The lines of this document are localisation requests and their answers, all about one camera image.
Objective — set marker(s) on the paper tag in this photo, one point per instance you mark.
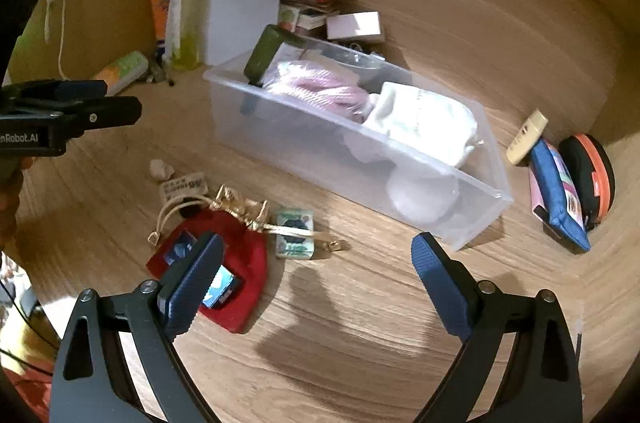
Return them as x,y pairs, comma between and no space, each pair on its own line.
182,185

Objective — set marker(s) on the small beige pebble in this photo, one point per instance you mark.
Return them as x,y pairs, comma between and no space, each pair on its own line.
160,169

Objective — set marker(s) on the black orange round case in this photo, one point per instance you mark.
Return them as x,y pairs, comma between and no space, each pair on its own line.
585,173

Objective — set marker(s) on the person's left hand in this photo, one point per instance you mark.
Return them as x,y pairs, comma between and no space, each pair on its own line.
10,203

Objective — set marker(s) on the wooden desktop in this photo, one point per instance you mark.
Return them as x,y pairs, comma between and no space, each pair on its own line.
350,353

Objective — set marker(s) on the gold ribbon gift bag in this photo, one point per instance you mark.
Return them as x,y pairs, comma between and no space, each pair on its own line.
240,208

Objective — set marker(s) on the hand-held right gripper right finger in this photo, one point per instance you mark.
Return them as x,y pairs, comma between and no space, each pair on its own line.
440,283

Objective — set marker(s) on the small green white box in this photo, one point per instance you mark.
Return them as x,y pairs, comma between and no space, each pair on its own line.
295,235

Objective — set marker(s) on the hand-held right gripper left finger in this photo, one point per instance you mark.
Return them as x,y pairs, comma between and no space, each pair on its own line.
192,283

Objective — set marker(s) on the cream tube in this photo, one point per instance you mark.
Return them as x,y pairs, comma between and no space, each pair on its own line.
527,137

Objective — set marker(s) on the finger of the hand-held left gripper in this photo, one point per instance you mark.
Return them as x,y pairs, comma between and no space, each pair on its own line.
80,89
110,113

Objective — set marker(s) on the red fabric pouch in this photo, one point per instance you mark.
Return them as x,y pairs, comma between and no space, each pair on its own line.
245,263

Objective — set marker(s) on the pink notebook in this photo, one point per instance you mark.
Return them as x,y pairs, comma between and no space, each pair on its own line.
536,198

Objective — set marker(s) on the white pink cardboard box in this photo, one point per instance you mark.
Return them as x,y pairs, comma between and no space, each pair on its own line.
355,24

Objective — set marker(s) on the dark green bottle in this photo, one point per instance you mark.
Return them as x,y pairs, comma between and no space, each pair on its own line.
267,50

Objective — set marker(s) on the translucent round container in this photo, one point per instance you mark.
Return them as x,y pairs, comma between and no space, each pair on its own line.
420,198

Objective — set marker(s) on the green liquid bottle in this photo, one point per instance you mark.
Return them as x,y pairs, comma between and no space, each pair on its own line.
189,18

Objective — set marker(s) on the small blue card packet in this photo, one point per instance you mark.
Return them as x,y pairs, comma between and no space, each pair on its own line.
179,249
225,288

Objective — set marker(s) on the white cloth pouch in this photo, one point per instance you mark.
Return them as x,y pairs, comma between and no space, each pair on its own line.
425,123

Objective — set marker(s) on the illustrated small box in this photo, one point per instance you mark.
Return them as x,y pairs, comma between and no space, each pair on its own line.
290,19

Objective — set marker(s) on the clear plastic storage box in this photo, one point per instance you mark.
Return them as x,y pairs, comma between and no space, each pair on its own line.
310,143

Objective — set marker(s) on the pink cloth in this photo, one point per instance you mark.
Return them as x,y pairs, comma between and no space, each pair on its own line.
320,88

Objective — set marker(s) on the red cloth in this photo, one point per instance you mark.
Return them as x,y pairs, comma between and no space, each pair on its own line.
30,395

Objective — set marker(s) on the blue zip pouch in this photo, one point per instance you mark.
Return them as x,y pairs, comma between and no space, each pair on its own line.
555,198

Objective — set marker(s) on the white bowl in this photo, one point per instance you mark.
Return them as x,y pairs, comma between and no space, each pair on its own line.
362,60

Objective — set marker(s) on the orange green tube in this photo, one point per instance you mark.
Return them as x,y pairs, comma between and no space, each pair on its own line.
122,70

